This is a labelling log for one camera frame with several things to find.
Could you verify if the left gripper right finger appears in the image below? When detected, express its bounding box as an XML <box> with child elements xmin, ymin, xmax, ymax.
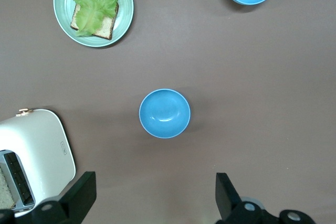
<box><xmin>215</xmin><ymin>173</ymin><xmax>279</xmax><ymax>224</ymax></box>

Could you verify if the cream white toaster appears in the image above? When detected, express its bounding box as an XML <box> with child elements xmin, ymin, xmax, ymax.
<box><xmin>0</xmin><ymin>108</ymin><xmax>77</xmax><ymax>218</ymax></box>

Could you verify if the round-topped bread slice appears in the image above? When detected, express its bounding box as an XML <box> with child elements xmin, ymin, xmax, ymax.
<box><xmin>0</xmin><ymin>173</ymin><xmax>16</xmax><ymax>210</ymax></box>

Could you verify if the pale green plate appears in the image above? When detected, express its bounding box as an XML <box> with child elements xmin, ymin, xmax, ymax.
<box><xmin>53</xmin><ymin>0</ymin><xmax>134</xmax><ymax>49</ymax></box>

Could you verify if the square sandwich bread slice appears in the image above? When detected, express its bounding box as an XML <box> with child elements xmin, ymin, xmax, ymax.
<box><xmin>69</xmin><ymin>0</ymin><xmax>120</xmax><ymax>40</ymax></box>

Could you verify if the green lettuce leaf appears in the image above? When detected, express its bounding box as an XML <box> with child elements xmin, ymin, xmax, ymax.
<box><xmin>70</xmin><ymin>0</ymin><xmax>123</xmax><ymax>38</ymax></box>

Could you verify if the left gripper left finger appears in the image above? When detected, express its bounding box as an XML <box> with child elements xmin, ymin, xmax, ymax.
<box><xmin>31</xmin><ymin>171</ymin><xmax>97</xmax><ymax>224</ymax></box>

